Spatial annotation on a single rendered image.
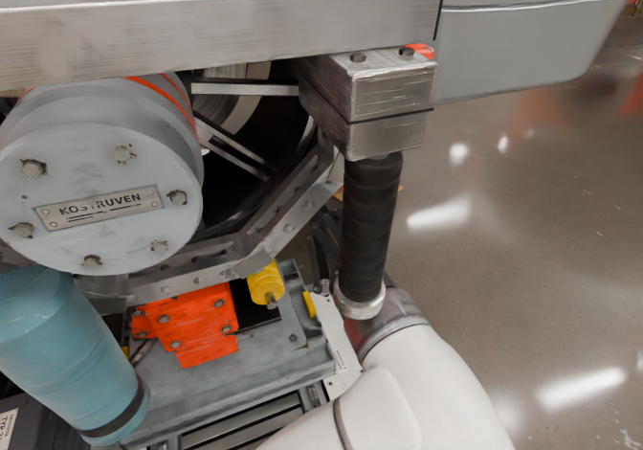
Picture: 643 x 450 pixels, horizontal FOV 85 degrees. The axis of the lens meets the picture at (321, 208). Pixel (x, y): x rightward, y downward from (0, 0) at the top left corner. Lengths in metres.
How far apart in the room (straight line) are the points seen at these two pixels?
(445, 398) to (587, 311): 1.18
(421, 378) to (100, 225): 0.29
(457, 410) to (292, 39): 0.31
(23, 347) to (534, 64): 0.84
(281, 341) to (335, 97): 0.76
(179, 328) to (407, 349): 0.37
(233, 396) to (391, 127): 0.80
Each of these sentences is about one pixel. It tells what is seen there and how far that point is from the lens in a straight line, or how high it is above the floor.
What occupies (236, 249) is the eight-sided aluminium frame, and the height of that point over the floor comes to 0.62.
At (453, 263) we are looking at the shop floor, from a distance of 1.43.
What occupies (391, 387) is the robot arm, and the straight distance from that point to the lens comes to 0.37.
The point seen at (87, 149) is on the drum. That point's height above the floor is 0.90.
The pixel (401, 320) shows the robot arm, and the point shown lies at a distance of 0.39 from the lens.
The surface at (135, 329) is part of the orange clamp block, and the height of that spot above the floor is 0.53.
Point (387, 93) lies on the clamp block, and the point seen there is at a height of 0.94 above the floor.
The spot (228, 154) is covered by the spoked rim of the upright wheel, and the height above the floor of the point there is 0.73.
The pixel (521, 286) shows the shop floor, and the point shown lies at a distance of 1.46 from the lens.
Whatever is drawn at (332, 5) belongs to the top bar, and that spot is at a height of 0.97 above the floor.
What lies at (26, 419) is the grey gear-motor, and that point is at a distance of 0.75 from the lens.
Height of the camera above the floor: 1.01
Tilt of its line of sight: 40 degrees down
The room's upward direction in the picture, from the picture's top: straight up
